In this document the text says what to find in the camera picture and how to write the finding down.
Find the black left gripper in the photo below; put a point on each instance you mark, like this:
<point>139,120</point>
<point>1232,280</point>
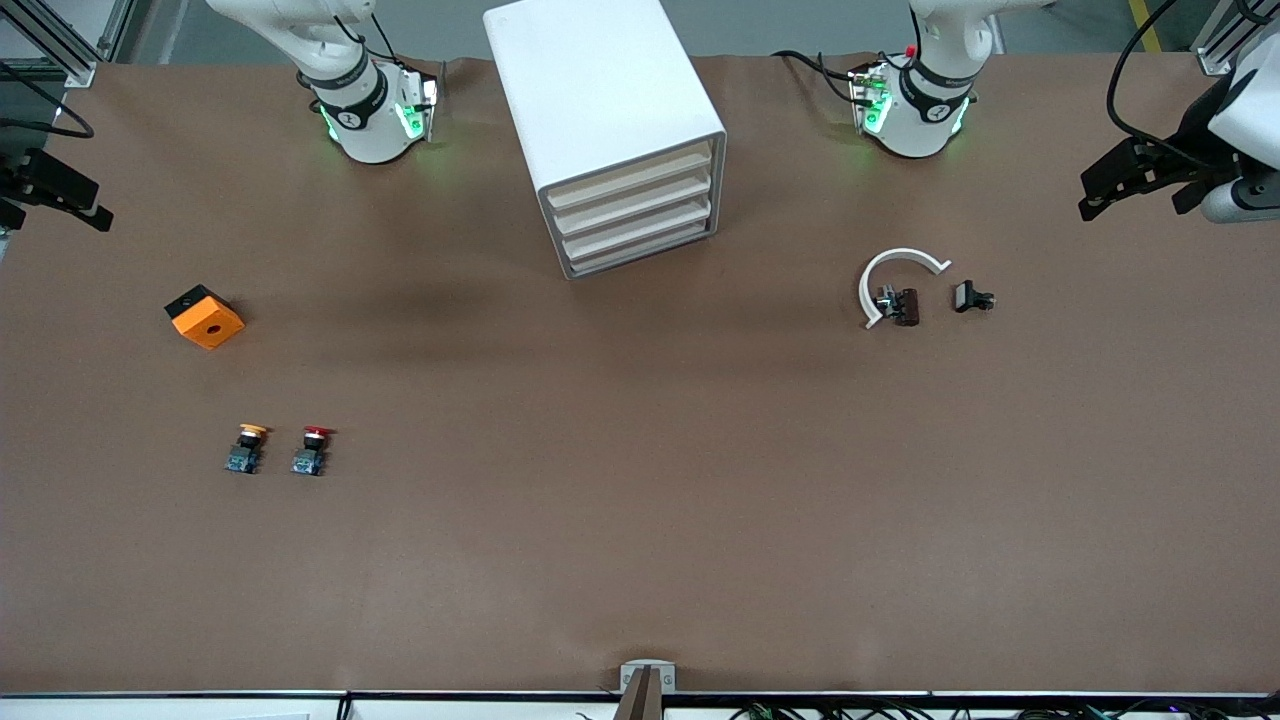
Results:
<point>1192,134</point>

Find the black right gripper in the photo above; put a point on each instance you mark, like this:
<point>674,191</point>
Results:
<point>10,178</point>

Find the beige cabinet drawer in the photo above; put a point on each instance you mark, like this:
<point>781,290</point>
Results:
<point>630,224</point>
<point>630,201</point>
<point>635,248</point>
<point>630,177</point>

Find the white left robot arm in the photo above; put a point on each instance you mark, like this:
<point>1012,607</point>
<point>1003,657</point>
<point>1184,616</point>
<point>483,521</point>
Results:
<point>920,135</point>

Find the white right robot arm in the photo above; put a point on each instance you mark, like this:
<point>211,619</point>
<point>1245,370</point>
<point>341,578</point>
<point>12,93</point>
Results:
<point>368,138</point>

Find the yellow-capped push button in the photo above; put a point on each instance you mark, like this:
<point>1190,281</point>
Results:
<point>245,455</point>

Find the red-capped push button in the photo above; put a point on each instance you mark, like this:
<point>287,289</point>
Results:
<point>310,458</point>

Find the white drawer cabinet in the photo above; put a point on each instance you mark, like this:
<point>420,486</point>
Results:
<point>600,90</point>

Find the orange box with hole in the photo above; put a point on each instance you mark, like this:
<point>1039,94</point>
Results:
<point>210,325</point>

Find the white semicircular clamp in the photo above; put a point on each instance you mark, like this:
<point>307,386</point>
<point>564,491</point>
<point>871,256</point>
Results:
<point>903,254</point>

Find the brown table cover mat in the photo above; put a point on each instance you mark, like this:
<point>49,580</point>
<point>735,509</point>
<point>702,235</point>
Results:
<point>640,500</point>

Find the aluminium frame post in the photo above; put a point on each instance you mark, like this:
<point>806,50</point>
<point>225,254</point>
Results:
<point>1215,55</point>
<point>60,55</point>

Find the black square switch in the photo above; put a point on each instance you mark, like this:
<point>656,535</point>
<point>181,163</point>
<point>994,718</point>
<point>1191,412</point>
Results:
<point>966,297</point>

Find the white table edge rail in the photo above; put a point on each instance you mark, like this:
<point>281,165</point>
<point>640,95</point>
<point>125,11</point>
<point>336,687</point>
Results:
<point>200,708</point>

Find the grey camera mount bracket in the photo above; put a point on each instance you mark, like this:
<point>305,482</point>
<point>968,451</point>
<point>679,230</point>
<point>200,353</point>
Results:
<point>645,690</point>

